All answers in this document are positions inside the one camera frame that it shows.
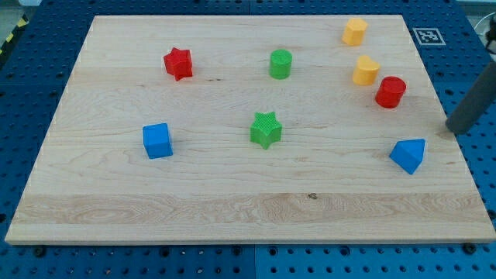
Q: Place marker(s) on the yellow hexagon block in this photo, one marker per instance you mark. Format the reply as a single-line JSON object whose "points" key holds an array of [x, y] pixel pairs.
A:
{"points": [[354, 31]]}

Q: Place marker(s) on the white fiducial marker tag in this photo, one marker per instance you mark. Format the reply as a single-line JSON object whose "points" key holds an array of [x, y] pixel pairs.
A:
{"points": [[429, 37]]}

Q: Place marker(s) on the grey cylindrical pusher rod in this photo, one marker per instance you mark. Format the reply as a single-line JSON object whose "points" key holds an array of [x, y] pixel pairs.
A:
{"points": [[476, 101]]}

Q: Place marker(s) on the blue pentagon block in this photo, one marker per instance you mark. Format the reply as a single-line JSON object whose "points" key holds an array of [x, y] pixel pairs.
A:
{"points": [[408, 154]]}

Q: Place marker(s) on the green cylinder block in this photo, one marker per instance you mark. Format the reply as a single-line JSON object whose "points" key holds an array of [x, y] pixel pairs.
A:
{"points": [[280, 64]]}

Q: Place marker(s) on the light wooden board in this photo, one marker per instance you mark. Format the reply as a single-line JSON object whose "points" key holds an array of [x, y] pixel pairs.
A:
{"points": [[328, 180]]}

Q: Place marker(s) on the green star block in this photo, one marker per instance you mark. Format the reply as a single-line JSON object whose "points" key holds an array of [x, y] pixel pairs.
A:
{"points": [[265, 129]]}

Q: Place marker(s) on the red star block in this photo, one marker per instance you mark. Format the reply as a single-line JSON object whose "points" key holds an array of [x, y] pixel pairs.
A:
{"points": [[178, 63]]}

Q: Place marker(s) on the blue cube block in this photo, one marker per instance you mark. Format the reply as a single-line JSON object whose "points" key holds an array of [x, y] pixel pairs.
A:
{"points": [[157, 141]]}

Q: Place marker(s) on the yellow heart block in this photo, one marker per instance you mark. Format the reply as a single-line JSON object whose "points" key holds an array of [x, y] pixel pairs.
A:
{"points": [[365, 71]]}

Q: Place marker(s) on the red cylinder block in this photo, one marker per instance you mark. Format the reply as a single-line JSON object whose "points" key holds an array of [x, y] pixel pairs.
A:
{"points": [[390, 92]]}

